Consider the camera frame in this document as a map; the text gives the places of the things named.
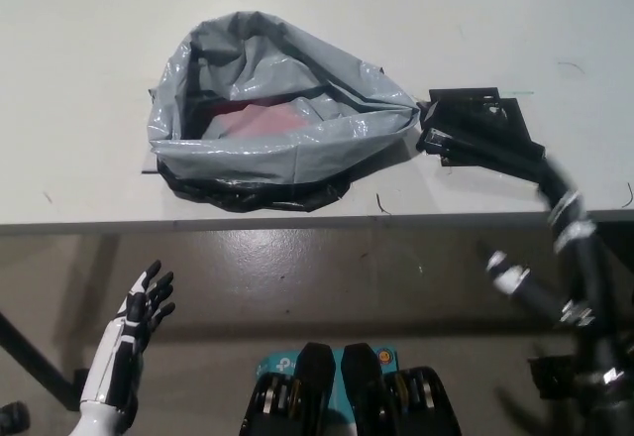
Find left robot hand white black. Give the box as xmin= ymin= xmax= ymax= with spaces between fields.
xmin=78 ymin=259 xmax=177 ymax=410

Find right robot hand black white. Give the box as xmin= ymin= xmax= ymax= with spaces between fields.
xmin=486 ymin=157 xmax=623 ymax=374

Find grey and black plastic bag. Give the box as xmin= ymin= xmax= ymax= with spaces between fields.
xmin=147 ymin=9 xmax=422 ymax=215

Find dark round floor object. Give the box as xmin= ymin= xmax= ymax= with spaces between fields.
xmin=0 ymin=400 xmax=32 ymax=433

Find red flat sheet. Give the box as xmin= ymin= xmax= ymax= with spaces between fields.
xmin=202 ymin=98 xmax=323 ymax=141

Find black tape square mark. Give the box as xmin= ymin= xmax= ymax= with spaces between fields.
xmin=428 ymin=87 xmax=539 ymax=167

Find robot body black teal blocks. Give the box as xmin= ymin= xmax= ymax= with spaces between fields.
xmin=240 ymin=341 xmax=465 ymax=436

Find black table leg with foot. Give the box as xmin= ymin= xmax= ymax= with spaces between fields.
xmin=0 ymin=309 xmax=100 ymax=410
xmin=527 ymin=355 xmax=590 ymax=400

